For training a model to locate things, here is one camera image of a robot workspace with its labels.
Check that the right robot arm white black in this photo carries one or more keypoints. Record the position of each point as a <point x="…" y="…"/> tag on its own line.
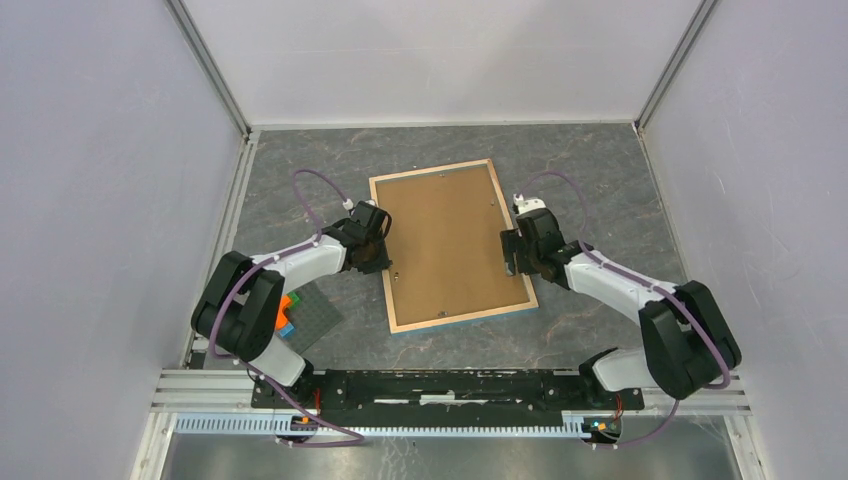
<point x="687" y="344"/>

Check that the aluminium frame rail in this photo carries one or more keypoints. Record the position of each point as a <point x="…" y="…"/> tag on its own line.
<point x="228" y="402"/>

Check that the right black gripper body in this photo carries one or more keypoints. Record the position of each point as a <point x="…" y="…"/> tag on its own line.
<point x="525" y="254"/>

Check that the green building block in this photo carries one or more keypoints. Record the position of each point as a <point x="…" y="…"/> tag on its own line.
<point x="293" y="299"/>

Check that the blue building block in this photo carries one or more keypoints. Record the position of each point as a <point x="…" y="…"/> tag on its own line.
<point x="287" y="330"/>

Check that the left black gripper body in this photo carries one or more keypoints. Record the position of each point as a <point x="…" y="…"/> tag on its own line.
<point x="377" y="257"/>

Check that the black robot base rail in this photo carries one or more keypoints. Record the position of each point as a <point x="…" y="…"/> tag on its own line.
<point x="456" y="398"/>

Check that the grey building block baseplate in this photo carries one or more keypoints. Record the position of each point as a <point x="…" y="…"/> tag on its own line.
<point x="312" y="318"/>

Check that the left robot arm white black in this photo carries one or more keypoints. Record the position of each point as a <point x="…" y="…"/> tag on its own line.
<point x="238" y="309"/>

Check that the orange building block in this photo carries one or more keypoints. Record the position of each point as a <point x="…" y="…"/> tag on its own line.
<point x="281" y="317"/>

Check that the wooden picture frame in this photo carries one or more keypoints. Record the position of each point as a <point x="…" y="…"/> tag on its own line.
<point x="450" y="245"/>

